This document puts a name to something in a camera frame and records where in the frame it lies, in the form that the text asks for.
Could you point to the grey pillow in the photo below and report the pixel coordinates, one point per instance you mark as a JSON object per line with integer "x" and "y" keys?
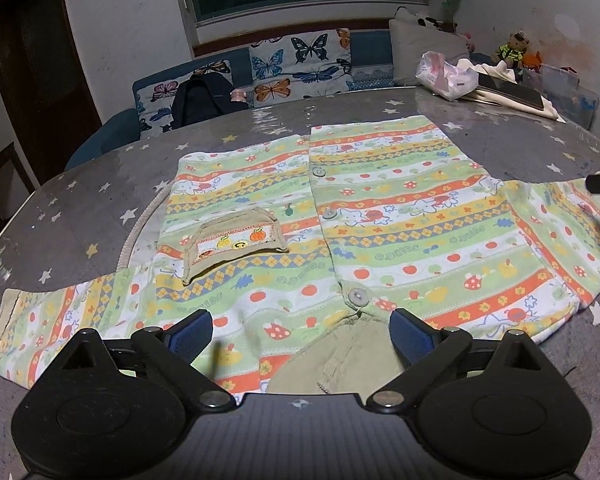
{"x": 410, "y": 40}

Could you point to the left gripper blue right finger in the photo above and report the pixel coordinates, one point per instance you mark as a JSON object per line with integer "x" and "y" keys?
{"x": 431, "y": 355}

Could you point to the teddy bear toy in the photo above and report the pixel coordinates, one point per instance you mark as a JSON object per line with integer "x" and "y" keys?
{"x": 514, "y": 50}

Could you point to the dark backpack on sofa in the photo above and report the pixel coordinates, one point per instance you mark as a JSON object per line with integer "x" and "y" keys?
{"x": 203, "y": 97}

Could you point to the grey star-pattern tablecloth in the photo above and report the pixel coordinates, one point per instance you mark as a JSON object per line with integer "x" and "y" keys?
{"x": 71, "y": 230}

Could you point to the colourful striped child's garment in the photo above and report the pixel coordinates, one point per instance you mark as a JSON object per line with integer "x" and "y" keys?
{"x": 286, "y": 242}

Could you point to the blue butterfly-pattern sofa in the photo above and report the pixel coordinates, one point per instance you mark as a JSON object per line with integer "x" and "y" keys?
{"x": 271, "y": 71}

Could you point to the black tablet on table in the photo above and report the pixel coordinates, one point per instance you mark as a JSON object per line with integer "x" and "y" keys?
{"x": 510, "y": 90}

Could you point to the pink white plastic bag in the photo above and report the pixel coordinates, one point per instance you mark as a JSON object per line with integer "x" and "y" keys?
{"x": 444, "y": 79}

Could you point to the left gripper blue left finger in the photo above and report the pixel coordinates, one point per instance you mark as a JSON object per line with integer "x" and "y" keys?
{"x": 169, "y": 356}

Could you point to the clear plastic storage box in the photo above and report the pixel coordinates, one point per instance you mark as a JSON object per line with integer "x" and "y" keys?
{"x": 563, "y": 88}

